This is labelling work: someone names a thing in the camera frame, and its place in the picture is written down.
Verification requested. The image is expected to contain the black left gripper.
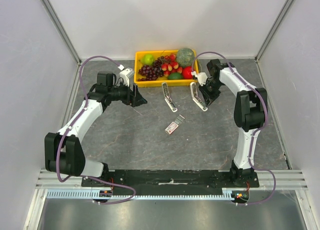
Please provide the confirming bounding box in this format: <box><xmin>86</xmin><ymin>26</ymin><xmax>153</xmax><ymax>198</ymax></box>
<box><xmin>108</xmin><ymin>79</ymin><xmax>147</xmax><ymax>108</ymax></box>

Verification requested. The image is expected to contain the green lime fruit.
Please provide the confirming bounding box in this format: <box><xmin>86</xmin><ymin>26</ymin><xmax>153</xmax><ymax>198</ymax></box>
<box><xmin>167</xmin><ymin>72</ymin><xmax>183</xmax><ymax>80</ymax></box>

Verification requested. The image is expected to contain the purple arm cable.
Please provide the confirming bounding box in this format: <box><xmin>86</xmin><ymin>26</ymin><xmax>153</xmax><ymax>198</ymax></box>
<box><xmin>191</xmin><ymin>51</ymin><xmax>277</xmax><ymax>206</ymax></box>
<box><xmin>55</xmin><ymin>55</ymin><xmax>137</xmax><ymax>206</ymax></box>

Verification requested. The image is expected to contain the aluminium frame rail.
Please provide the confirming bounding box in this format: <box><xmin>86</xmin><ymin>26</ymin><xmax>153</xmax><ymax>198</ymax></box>
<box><xmin>36</xmin><ymin>170</ymin><xmax>307</xmax><ymax>190</ymax></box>

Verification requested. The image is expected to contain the green netted melon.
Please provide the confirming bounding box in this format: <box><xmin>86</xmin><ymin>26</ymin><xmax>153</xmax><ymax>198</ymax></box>
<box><xmin>175</xmin><ymin>48</ymin><xmax>196</xmax><ymax>68</ymax></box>

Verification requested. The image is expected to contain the yellow plastic tray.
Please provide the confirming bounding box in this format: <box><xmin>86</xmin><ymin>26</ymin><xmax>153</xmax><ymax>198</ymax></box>
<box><xmin>134</xmin><ymin>50</ymin><xmax>193</xmax><ymax>87</ymax></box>

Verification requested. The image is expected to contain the grey slotted cable duct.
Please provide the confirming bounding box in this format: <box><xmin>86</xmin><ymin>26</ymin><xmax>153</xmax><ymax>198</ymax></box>
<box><xmin>46</xmin><ymin>189</ymin><xmax>249</xmax><ymax>201</ymax></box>

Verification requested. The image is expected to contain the white rectangular case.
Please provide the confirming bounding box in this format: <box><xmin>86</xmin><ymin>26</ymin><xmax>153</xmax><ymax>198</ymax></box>
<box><xmin>190</xmin><ymin>82</ymin><xmax>208</xmax><ymax>112</ymax></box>

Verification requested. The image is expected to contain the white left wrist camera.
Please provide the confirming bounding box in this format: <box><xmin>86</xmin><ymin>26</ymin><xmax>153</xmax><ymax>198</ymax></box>
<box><xmin>118</xmin><ymin>64</ymin><xmax>135</xmax><ymax>87</ymax></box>

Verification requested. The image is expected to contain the dark purple grape bunch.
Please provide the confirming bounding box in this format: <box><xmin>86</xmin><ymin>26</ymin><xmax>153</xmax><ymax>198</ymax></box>
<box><xmin>137</xmin><ymin>57</ymin><xmax>164</xmax><ymax>81</ymax></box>

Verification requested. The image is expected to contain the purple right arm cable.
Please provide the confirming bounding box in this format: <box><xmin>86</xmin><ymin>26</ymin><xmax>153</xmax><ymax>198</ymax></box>
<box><xmin>191</xmin><ymin>51</ymin><xmax>277</xmax><ymax>206</ymax></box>

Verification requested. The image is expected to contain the red white staple box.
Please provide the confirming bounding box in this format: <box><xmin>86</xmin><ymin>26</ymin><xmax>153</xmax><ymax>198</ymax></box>
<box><xmin>164</xmin><ymin>115</ymin><xmax>185</xmax><ymax>135</ymax></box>

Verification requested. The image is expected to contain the red strawberry cluster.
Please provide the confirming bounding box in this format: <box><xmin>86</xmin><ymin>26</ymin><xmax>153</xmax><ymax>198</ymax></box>
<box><xmin>159</xmin><ymin>53</ymin><xmax>183</xmax><ymax>77</ymax></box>

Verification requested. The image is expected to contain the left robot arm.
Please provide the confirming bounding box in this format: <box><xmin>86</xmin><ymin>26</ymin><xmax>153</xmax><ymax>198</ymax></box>
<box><xmin>44</xmin><ymin>68</ymin><xmax>147</xmax><ymax>187</ymax></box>

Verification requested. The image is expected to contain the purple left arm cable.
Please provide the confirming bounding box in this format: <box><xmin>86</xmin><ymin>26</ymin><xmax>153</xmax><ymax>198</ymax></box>
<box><xmin>55</xmin><ymin>55</ymin><xmax>137</xmax><ymax>206</ymax></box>

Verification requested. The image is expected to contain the green white stapler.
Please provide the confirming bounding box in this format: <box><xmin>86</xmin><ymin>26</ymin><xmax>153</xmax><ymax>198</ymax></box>
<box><xmin>161</xmin><ymin>82</ymin><xmax>178</xmax><ymax>112</ymax></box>

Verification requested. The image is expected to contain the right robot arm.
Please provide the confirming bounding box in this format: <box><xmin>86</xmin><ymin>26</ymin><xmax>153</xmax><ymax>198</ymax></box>
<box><xmin>197</xmin><ymin>59</ymin><xmax>268</xmax><ymax>187</ymax></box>

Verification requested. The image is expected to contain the green pear fruit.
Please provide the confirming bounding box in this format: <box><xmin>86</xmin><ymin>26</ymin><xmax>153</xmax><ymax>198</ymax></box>
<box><xmin>139</xmin><ymin>54</ymin><xmax>155</xmax><ymax>65</ymax></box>

